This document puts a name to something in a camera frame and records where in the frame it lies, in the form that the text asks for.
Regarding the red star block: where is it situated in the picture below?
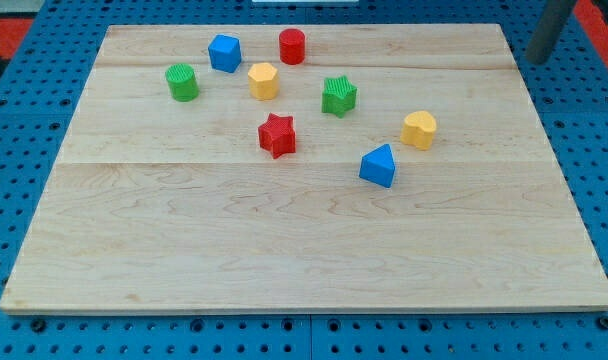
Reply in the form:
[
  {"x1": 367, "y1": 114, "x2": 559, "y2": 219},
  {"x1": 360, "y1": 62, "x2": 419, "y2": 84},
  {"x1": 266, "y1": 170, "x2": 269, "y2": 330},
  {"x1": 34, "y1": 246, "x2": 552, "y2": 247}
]
[{"x1": 258, "y1": 113, "x2": 296, "y2": 159}]

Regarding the green star block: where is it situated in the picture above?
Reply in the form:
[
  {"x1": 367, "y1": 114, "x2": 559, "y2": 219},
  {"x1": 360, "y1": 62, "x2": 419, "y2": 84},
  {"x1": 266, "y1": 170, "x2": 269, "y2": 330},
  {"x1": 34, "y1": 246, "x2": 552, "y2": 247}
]
[{"x1": 321, "y1": 75, "x2": 357, "y2": 118}]

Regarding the yellow heart block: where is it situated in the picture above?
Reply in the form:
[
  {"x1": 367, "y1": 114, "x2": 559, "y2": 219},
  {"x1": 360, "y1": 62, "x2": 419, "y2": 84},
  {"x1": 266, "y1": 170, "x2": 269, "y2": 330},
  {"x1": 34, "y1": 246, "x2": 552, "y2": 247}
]
[{"x1": 400, "y1": 110, "x2": 437, "y2": 151}]

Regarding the wooden board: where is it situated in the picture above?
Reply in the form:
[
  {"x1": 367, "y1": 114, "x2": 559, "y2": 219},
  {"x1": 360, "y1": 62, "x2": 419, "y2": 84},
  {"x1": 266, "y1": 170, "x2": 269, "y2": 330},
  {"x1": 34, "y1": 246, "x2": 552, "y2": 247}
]
[{"x1": 0, "y1": 24, "x2": 608, "y2": 316}]

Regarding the blue triangle block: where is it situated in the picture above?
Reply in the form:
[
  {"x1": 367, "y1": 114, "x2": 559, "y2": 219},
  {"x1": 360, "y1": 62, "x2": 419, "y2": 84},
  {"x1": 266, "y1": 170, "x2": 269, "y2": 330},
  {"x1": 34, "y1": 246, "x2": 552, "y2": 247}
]
[{"x1": 359, "y1": 144, "x2": 396, "y2": 188}]

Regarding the yellow hexagon block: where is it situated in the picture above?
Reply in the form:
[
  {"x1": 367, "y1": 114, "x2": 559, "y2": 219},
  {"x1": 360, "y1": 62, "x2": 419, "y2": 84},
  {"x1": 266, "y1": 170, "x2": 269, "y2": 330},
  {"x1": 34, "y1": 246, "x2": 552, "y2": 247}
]
[{"x1": 248, "y1": 62, "x2": 280, "y2": 100}]

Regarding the red cylinder block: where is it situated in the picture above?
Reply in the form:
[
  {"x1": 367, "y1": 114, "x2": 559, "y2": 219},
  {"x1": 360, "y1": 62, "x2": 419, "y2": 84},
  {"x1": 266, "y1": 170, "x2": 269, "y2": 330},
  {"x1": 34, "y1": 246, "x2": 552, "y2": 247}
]
[{"x1": 278, "y1": 28, "x2": 306, "y2": 65}]

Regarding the blue cube block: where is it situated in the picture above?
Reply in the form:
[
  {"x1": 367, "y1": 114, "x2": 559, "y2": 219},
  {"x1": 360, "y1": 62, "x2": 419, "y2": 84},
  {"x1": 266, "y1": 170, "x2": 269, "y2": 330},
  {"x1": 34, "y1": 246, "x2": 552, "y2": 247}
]
[{"x1": 208, "y1": 34, "x2": 242, "y2": 73}]

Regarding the green cylinder block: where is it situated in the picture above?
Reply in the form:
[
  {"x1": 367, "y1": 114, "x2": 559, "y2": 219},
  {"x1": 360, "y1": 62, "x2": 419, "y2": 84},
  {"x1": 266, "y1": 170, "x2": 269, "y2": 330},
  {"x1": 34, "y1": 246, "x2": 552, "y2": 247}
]
[{"x1": 165, "y1": 63, "x2": 199, "y2": 102}]

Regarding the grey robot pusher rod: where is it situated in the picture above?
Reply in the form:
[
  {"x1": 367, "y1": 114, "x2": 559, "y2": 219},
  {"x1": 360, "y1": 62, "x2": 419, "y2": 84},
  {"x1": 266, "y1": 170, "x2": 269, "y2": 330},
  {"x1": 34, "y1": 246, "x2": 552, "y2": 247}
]
[{"x1": 524, "y1": 0, "x2": 578, "y2": 65}]

